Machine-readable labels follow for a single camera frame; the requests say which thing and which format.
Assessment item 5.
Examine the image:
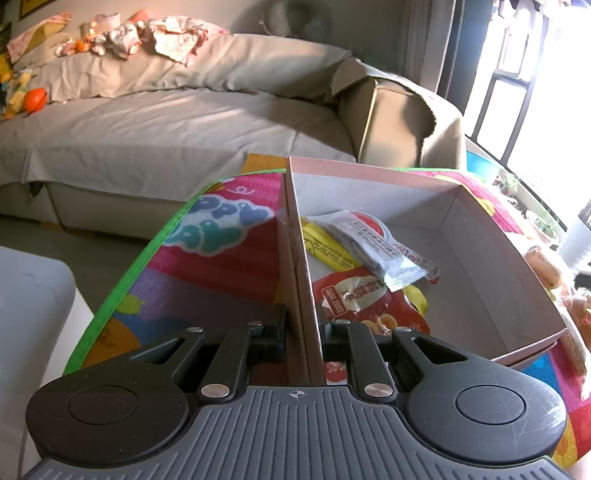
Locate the pink cardboard box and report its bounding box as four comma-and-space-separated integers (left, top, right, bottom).
276, 157, 565, 386

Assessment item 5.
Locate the grey cushion seat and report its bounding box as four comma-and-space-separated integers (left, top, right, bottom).
1, 247, 93, 479

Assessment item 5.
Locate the red snack bag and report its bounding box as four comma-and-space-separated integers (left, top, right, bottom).
311, 266, 432, 386

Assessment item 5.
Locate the brown snack bag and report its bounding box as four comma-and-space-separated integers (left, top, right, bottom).
524, 246, 564, 290

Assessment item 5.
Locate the colourful play mat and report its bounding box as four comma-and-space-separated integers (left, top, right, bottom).
64, 166, 590, 467

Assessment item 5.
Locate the silver white snack packet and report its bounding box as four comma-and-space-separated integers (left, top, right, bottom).
307, 210, 440, 292

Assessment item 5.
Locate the yellow snack packet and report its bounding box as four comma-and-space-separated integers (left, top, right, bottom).
301, 217, 429, 315

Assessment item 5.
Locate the beige sofa bed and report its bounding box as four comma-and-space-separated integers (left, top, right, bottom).
1, 34, 466, 238

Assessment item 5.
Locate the orange toy ball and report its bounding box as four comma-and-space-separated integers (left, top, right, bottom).
23, 88, 48, 114

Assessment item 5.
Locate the yellow plush toy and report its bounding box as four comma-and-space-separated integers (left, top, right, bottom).
1, 51, 34, 121

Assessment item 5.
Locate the crumpled pink floral cloth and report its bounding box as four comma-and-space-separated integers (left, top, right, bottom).
55, 16, 229, 67

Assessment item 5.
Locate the pink yellow pillow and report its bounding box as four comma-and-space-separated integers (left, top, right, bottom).
7, 11, 72, 64

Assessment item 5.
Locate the grey curtain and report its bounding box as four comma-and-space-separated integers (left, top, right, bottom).
399, 0, 466, 92

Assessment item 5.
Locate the electric fan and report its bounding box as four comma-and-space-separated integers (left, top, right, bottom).
259, 0, 332, 42

